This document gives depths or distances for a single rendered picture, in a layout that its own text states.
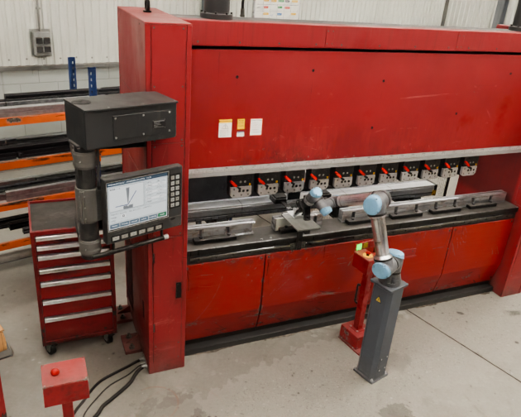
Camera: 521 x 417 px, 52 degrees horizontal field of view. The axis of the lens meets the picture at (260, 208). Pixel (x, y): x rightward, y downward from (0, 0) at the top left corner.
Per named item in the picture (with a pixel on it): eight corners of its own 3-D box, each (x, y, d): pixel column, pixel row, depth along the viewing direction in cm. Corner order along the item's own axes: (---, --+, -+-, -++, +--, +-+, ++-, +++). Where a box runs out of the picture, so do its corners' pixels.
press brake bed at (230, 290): (180, 357, 382) (183, 257, 347) (173, 339, 399) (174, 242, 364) (492, 291, 497) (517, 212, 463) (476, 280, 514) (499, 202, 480)
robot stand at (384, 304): (388, 375, 382) (408, 284, 350) (371, 385, 372) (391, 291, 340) (369, 361, 395) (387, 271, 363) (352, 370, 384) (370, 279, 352)
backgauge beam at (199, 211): (182, 223, 380) (182, 210, 376) (177, 215, 392) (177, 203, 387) (435, 195, 469) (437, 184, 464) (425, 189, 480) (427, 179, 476)
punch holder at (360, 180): (356, 186, 393) (360, 165, 387) (351, 182, 400) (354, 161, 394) (373, 184, 399) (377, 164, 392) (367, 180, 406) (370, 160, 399)
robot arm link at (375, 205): (399, 273, 337) (389, 189, 325) (389, 281, 326) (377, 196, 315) (382, 271, 345) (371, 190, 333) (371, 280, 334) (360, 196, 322)
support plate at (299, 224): (297, 232, 359) (298, 230, 359) (281, 215, 381) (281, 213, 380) (320, 228, 366) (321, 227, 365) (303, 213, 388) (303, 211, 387)
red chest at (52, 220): (44, 361, 367) (29, 233, 326) (40, 319, 409) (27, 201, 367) (118, 347, 386) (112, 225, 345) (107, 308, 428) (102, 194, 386)
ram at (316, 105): (179, 179, 335) (181, 48, 302) (175, 174, 341) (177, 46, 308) (523, 152, 450) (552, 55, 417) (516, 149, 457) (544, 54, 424)
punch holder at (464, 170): (461, 176, 432) (466, 156, 425) (453, 172, 439) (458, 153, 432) (475, 174, 438) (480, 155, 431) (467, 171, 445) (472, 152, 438)
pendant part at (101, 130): (92, 271, 274) (82, 110, 239) (73, 251, 291) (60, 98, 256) (176, 246, 305) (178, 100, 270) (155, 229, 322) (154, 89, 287)
